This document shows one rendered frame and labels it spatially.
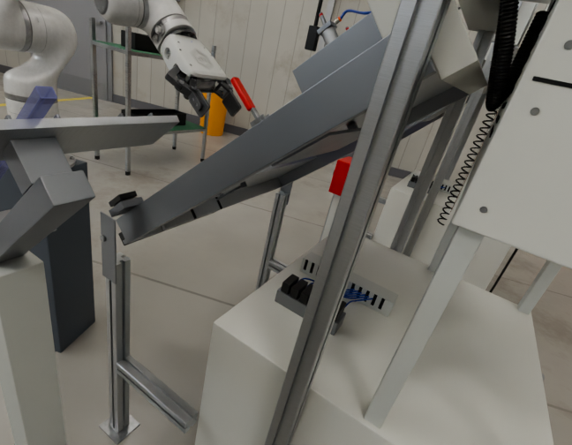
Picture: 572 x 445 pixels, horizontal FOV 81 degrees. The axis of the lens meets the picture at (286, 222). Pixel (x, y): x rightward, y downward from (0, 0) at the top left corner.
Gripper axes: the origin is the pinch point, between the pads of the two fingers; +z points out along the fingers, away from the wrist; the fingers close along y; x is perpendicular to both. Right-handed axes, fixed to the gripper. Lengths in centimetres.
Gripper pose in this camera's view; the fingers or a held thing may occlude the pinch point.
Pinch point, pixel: (219, 108)
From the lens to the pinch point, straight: 70.8
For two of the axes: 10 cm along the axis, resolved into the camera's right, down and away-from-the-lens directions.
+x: -6.7, 4.6, 5.8
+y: 5.1, -2.8, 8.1
